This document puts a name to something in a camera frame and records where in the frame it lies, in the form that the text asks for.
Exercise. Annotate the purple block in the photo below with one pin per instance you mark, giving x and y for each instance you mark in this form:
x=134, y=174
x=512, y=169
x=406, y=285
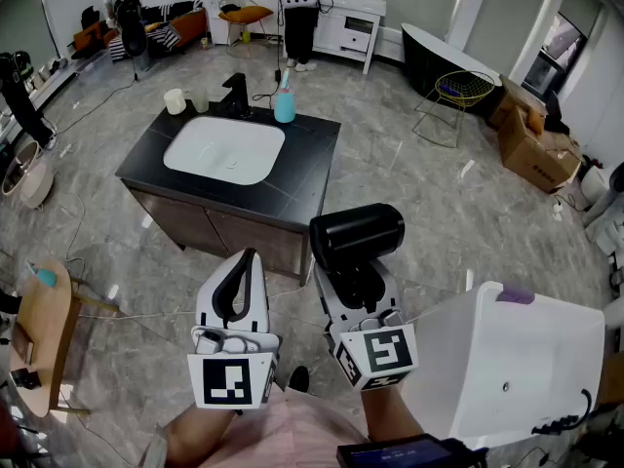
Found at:
x=515, y=295

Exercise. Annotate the person's pink clothing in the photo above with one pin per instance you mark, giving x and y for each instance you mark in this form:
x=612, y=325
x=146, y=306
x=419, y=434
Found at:
x=287, y=432

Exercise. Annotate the person's left forearm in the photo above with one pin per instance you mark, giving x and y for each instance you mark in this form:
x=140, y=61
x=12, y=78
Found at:
x=195, y=437

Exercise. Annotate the black standing fan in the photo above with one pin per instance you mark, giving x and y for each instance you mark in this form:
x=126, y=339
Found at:
x=131, y=22

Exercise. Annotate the white cup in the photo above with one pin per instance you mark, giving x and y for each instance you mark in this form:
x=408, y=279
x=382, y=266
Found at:
x=174, y=101

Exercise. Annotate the black hair dryer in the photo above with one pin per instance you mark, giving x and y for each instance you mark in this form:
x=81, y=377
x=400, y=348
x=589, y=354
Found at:
x=356, y=234

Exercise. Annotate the black display device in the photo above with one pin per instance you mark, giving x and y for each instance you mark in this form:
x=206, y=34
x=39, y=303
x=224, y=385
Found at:
x=400, y=454

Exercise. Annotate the round wooden table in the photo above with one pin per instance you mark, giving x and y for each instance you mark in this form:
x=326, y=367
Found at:
x=44, y=320

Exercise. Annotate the brown box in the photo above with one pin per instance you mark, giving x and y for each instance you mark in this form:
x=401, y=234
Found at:
x=22, y=344

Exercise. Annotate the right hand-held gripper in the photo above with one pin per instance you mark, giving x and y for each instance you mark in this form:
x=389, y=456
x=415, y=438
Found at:
x=385, y=351

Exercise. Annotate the green frosted cup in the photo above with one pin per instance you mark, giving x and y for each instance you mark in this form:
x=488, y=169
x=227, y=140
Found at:
x=200, y=101

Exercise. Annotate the black faucet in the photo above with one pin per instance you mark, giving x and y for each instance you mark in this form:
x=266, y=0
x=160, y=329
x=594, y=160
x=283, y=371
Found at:
x=236, y=95

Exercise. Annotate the large cardboard box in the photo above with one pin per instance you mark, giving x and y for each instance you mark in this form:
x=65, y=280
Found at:
x=531, y=159

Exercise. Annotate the dark freestanding bathtub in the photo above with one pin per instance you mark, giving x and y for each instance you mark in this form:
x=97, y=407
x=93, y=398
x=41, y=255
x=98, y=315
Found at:
x=429, y=61

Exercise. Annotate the white vanity cabinet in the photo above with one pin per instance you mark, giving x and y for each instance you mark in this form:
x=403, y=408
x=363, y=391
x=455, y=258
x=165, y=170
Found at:
x=351, y=22

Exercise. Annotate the person's right forearm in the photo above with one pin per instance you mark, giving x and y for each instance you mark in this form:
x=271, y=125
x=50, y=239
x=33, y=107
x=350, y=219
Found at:
x=390, y=412

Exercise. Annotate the black vanity with white sink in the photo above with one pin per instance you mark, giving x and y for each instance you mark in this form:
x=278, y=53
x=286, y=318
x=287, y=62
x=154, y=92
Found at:
x=302, y=164

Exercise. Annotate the orange sofa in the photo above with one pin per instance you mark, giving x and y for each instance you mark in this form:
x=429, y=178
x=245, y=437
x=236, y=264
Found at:
x=187, y=25

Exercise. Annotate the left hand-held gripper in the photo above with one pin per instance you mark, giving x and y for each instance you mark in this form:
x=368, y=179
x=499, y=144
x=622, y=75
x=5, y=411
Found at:
x=226, y=380

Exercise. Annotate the black framed door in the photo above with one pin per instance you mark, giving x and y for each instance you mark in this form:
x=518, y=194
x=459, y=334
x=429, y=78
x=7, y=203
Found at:
x=556, y=61

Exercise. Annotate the person's black shoe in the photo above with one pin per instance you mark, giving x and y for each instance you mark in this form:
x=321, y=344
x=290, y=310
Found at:
x=299, y=379

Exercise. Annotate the teal toothbrush holder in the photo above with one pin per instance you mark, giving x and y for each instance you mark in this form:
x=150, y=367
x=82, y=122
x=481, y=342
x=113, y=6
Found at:
x=45, y=277
x=284, y=109

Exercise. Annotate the white power strip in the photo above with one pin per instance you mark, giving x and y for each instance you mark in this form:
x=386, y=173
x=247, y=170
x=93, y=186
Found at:
x=558, y=210

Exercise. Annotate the beige round stool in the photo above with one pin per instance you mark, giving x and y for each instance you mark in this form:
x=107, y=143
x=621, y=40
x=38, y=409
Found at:
x=34, y=178

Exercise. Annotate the white plastic tub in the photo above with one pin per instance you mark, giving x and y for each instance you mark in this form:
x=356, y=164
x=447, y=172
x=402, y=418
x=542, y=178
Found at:
x=497, y=359

